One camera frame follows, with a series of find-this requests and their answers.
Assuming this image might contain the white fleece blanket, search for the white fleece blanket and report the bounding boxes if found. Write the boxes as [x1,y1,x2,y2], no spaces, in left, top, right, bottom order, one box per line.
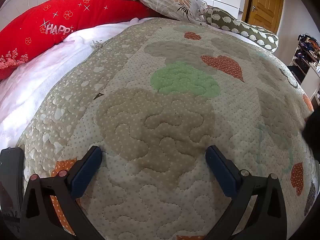
[0,17,140,152]

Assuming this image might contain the white shelf with clothes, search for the white shelf with clothes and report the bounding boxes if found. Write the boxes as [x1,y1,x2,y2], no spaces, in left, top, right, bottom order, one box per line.
[289,32,320,100]

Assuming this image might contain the long red printed pillow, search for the long red printed pillow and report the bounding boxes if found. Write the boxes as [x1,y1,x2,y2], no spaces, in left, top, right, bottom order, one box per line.
[0,0,160,80]

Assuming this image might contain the floral print pillow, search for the floral print pillow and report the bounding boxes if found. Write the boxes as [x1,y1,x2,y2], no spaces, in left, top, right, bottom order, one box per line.
[114,0,213,25]

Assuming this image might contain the wooden door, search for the wooden door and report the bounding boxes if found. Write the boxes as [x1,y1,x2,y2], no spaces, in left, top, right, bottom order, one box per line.
[246,0,285,34]

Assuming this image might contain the black smartphone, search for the black smartphone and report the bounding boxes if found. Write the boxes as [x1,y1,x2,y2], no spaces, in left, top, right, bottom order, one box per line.
[0,147,25,240]

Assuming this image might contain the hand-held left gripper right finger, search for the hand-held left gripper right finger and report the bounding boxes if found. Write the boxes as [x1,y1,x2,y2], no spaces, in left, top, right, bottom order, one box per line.
[205,145,287,240]

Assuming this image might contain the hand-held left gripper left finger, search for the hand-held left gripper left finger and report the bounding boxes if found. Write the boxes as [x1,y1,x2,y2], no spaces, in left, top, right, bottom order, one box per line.
[20,145,106,240]

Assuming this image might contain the patchwork quilted bedspread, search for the patchwork quilted bedspread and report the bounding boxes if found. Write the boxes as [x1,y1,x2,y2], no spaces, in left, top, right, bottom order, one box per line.
[16,17,316,240]

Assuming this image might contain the black pants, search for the black pants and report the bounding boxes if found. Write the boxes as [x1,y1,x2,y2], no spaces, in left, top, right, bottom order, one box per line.
[301,105,320,161]

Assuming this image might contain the green hedgehog print pillow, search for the green hedgehog print pillow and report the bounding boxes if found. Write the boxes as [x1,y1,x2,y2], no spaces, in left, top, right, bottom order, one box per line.
[204,6,279,53]

